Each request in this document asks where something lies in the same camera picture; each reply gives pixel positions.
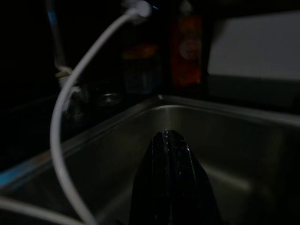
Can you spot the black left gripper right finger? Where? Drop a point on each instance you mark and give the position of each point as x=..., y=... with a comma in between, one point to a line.
x=189, y=192

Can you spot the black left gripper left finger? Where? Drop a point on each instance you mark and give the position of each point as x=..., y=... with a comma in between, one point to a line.
x=152, y=187

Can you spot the stainless steel sink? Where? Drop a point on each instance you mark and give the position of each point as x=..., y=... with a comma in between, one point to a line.
x=234, y=145

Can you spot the round metal sink cap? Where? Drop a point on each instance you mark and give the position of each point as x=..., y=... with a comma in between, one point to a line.
x=108, y=98

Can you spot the clear plastic container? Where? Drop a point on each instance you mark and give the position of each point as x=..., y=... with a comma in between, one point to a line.
x=140, y=75

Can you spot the orange soap pouch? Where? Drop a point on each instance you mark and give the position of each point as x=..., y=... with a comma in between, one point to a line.
x=187, y=47

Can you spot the white cutting board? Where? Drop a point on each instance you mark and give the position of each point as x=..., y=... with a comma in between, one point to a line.
x=253, y=47

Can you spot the metal faucet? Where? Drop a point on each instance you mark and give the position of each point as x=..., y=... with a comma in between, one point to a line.
x=58, y=54

